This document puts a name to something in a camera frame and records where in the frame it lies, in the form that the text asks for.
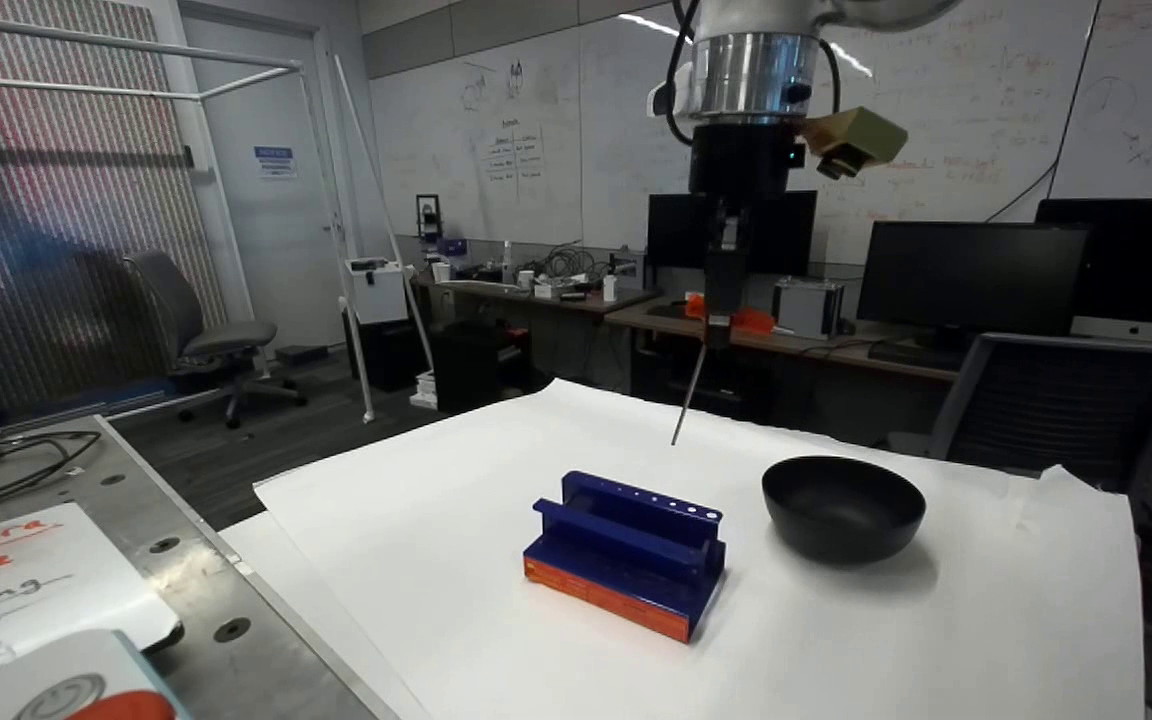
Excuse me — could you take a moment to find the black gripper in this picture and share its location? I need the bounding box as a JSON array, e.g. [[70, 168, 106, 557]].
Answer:
[[686, 125, 799, 313]]

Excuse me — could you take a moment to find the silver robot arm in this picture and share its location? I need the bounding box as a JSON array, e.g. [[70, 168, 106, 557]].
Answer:
[[664, 0, 956, 320]]

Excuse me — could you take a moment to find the black bowl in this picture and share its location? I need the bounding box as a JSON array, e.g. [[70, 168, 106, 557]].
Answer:
[[759, 457, 927, 569]]

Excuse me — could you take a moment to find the wooden desk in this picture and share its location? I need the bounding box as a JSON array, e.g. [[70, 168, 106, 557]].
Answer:
[[449, 278, 956, 384]]

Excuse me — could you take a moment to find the black computer monitor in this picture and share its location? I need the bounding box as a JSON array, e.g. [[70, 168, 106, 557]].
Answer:
[[857, 219, 1086, 331]]

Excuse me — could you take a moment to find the dark mesh chair back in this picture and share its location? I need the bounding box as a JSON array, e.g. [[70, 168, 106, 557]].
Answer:
[[927, 331, 1152, 490]]

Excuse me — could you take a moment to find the blue orange tool holder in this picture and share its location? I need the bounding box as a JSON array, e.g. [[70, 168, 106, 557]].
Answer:
[[523, 473, 727, 645]]

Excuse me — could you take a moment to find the large right black monitor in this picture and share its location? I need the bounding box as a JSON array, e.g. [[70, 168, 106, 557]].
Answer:
[[1035, 197, 1152, 336]]

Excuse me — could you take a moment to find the white paper sheet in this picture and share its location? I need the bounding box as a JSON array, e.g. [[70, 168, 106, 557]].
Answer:
[[224, 378, 1142, 720]]

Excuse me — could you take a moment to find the grey office chair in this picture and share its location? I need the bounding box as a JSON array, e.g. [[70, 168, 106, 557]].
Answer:
[[124, 251, 309, 429]]

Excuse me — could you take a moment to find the white round-logo booklet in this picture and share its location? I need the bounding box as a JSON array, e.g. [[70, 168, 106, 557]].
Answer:
[[0, 630, 196, 720]]

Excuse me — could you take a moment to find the white paper with orange print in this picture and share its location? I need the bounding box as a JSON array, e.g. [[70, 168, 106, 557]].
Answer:
[[0, 504, 180, 662]]

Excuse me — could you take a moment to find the yellow wrist camera box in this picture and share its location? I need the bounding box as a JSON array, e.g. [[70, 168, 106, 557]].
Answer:
[[803, 106, 909, 181]]

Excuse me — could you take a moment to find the black cable on table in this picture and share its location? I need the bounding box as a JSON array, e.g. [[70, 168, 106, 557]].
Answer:
[[0, 429, 104, 520]]

